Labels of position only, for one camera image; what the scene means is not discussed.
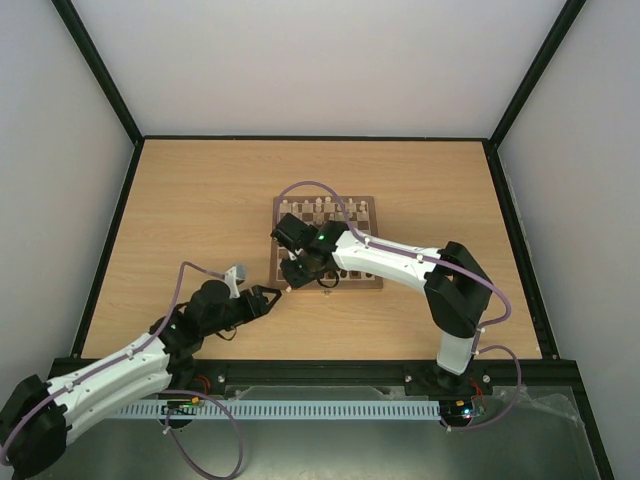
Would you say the white slotted cable duct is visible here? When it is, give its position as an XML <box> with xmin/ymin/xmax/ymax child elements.
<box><xmin>110</xmin><ymin>400</ymin><xmax>441</xmax><ymax>421</ymax></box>

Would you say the black enclosure frame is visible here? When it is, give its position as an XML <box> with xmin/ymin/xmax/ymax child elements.
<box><xmin>51</xmin><ymin>1</ymin><xmax>614</xmax><ymax>479</ymax></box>

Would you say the clear plastic sheet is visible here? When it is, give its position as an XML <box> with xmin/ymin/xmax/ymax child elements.
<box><xmin>491</xmin><ymin>385</ymin><xmax>584</xmax><ymax>427</ymax></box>

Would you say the wooden chess board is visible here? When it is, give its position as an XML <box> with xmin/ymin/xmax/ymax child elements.
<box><xmin>273</xmin><ymin>195</ymin><xmax>383</xmax><ymax>292</ymax></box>

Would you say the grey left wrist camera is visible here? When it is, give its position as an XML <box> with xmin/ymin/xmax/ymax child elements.
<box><xmin>223</xmin><ymin>264</ymin><xmax>247</xmax><ymax>299</ymax></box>

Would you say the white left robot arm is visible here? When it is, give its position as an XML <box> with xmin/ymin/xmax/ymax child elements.
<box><xmin>1</xmin><ymin>280</ymin><xmax>271</xmax><ymax>479</ymax></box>

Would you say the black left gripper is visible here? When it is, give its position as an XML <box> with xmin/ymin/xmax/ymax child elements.
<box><xmin>204</xmin><ymin>285</ymin><xmax>283</xmax><ymax>336</ymax></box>

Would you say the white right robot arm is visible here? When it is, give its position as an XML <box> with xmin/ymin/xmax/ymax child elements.
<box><xmin>271</xmin><ymin>213</ymin><xmax>492</xmax><ymax>392</ymax></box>

